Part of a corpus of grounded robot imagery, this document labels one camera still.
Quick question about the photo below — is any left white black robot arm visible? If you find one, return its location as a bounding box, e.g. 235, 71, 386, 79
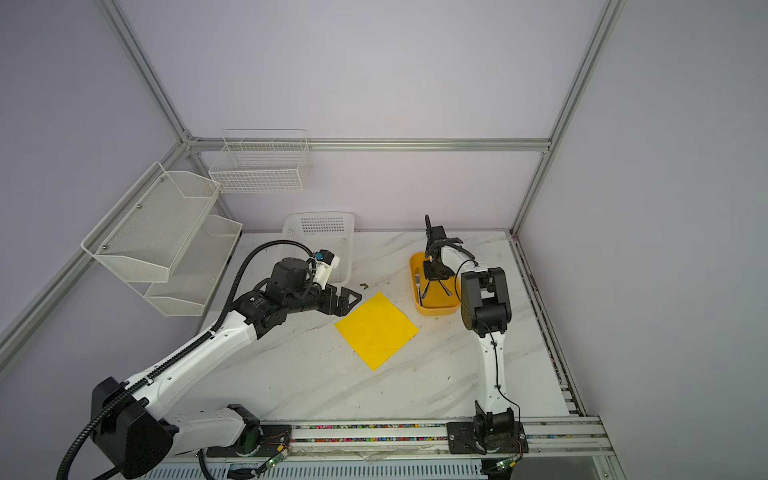
87, 258, 362, 479

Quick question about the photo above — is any white plastic perforated basket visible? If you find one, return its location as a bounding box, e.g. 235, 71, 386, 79
282, 211, 355, 287

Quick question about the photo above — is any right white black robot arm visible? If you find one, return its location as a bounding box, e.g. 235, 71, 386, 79
422, 218, 520, 454

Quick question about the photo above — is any metal knife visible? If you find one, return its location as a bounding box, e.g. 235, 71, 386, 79
414, 274, 423, 307

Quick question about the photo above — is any yellow plastic tub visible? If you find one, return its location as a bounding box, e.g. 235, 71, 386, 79
409, 252, 460, 316

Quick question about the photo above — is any left black corrugated cable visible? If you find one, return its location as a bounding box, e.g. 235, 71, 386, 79
56, 239, 314, 480

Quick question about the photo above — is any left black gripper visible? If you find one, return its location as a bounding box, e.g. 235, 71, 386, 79
286, 282, 361, 315

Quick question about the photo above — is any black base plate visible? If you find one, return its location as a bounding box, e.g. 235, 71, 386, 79
206, 424, 292, 458
447, 421, 529, 455

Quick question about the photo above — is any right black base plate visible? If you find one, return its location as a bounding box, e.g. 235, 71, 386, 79
447, 421, 529, 455

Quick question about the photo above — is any aluminium front rail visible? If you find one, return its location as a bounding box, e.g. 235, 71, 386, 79
205, 416, 615, 462

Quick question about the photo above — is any lower white mesh shelf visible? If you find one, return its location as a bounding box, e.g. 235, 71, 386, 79
143, 215, 242, 317

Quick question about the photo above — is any white wire wall basket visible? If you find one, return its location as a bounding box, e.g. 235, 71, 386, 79
209, 129, 313, 194

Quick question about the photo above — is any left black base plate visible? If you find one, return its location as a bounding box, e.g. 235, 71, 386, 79
206, 424, 292, 458

